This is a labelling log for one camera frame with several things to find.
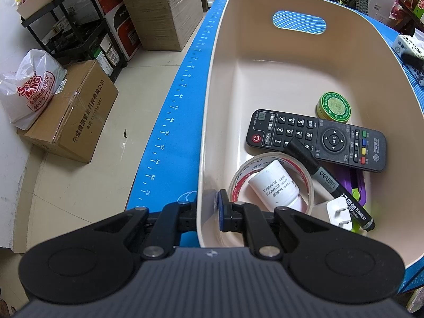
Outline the large film-wrapped cardboard box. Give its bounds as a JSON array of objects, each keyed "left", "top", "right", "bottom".
[{"left": 131, "top": 0, "right": 204, "bottom": 52}]

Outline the round green tin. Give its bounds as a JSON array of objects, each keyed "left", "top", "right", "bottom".
[{"left": 315, "top": 92, "right": 352, "bottom": 124}]

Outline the black metal rack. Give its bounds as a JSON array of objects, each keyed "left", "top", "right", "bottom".
[{"left": 20, "top": 0, "right": 128, "bottom": 84}]

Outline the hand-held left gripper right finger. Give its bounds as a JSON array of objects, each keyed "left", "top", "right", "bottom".
[{"left": 216, "top": 189, "right": 336, "bottom": 261}]

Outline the beige plastic basin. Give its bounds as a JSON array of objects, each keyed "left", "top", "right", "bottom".
[{"left": 196, "top": 0, "right": 424, "bottom": 270}]

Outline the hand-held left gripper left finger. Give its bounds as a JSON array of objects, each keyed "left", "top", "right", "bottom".
[{"left": 89, "top": 189, "right": 199, "bottom": 261}]

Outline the clear tape roll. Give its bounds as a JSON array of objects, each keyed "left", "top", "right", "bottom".
[{"left": 230, "top": 152, "right": 314, "bottom": 215}]

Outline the white tissue pack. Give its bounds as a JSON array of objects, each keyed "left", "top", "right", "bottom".
[{"left": 392, "top": 28, "right": 424, "bottom": 87}]

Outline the small white bottle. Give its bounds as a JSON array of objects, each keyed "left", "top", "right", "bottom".
[{"left": 248, "top": 160, "right": 306, "bottom": 211}]

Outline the red and white appliance box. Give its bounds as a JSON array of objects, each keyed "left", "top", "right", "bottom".
[{"left": 91, "top": 0, "right": 142, "bottom": 62}]

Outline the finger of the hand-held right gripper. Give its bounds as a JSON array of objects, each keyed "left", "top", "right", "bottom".
[{"left": 402, "top": 54, "right": 424, "bottom": 70}]

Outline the blue ruled table mat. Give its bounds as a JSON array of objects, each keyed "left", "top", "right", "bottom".
[{"left": 127, "top": 0, "right": 424, "bottom": 296}]

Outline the white charger plug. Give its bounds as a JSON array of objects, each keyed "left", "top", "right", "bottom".
[{"left": 311, "top": 196, "right": 354, "bottom": 232}]

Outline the brown cardboard box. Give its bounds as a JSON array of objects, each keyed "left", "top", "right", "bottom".
[{"left": 17, "top": 60, "right": 119, "bottom": 164}]

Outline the purple plastic case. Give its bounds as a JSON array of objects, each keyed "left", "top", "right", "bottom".
[{"left": 331, "top": 166, "right": 368, "bottom": 206}]

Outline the black permanent marker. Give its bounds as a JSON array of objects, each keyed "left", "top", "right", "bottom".
[{"left": 285, "top": 138, "right": 377, "bottom": 232}]

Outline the white printed plastic bag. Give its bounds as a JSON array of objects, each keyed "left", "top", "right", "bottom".
[{"left": 0, "top": 49, "right": 67, "bottom": 131}]

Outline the black remote control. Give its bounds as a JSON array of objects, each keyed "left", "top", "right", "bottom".
[{"left": 246, "top": 109, "right": 388, "bottom": 173}]

